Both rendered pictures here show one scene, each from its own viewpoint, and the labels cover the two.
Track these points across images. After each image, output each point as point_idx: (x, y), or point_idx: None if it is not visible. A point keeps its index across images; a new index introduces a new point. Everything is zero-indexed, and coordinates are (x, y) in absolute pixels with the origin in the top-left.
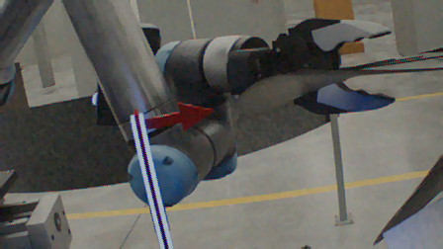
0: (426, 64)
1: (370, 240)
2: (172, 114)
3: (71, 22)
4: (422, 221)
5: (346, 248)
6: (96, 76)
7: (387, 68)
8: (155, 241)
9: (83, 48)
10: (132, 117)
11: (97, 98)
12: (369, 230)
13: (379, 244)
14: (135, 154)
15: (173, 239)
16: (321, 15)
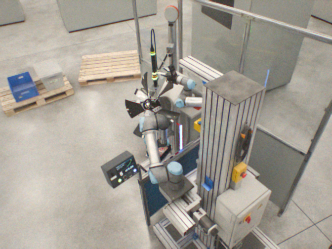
0: (168, 110)
1: (10, 236)
2: (178, 124)
3: (166, 133)
4: None
5: (15, 245)
6: (166, 137)
7: (172, 111)
8: (145, 176)
9: (166, 135)
10: (181, 125)
11: (137, 167)
12: (0, 240)
13: (16, 231)
14: (167, 141)
15: (144, 174)
16: None
